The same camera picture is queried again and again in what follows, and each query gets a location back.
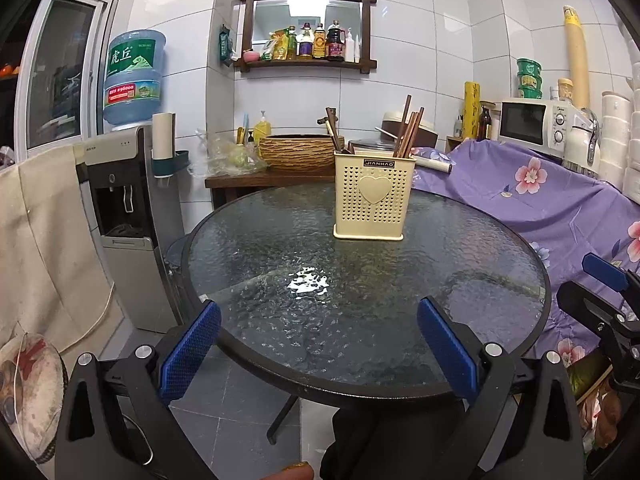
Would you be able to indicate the purple floral cloth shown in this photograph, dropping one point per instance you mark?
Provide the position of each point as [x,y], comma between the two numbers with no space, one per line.
[493,239]

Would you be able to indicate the white microwave oven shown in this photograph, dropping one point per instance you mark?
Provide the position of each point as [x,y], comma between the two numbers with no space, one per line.
[539,125]

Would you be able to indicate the beige cloth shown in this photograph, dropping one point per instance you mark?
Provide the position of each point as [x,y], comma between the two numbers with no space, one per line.
[52,280]

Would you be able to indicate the cream plastic utensil holder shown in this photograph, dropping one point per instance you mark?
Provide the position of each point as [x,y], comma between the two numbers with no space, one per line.
[371,196]

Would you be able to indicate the wooden side table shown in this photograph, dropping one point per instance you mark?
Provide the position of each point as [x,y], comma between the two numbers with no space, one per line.
[226,189]

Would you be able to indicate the black gold-tipped chopstick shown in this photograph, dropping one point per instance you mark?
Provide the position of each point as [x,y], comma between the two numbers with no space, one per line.
[331,124]

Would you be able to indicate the dark glass bottle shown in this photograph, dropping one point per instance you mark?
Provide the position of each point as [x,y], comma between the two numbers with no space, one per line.
[485,121]

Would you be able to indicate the yellow soap bottle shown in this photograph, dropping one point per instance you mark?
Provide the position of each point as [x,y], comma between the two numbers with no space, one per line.
[261,129]

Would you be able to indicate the green stacked cups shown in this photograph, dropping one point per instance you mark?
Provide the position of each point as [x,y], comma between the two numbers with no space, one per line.
[529,78]

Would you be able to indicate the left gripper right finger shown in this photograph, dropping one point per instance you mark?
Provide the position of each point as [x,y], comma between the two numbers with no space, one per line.
[522,421]

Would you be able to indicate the blue water jug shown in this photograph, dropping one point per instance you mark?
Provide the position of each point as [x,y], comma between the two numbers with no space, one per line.
[133,82]

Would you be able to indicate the tall beige roll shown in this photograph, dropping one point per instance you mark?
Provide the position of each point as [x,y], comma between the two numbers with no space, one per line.
[577,57]

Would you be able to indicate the person's left hand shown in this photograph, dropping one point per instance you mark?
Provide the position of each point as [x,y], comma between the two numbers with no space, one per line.
[298,471]

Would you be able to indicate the clear plastic bag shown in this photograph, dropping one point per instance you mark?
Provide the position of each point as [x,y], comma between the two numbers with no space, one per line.
[225,158]

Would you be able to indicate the woven basket sink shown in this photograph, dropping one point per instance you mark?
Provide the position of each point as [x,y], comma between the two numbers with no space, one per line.
[298,154]

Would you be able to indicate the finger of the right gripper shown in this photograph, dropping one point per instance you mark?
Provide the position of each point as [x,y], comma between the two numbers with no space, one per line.
[604,272]

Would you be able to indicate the yellow box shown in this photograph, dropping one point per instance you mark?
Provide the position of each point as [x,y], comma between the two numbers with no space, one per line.
[471,110]

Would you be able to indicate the wooden wall shelf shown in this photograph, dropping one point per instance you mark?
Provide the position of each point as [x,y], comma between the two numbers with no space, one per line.
[314,33]

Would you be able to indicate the brown wooden chopstick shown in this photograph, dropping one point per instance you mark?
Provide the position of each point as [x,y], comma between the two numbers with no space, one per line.
[409,126]

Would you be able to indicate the window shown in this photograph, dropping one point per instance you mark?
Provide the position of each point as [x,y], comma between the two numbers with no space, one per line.
[59,87]

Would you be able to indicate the water dispenser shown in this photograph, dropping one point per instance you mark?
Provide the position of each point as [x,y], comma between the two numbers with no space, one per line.
[138,217]

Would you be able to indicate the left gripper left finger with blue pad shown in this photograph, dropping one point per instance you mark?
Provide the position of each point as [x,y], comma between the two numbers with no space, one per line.
[116,422]

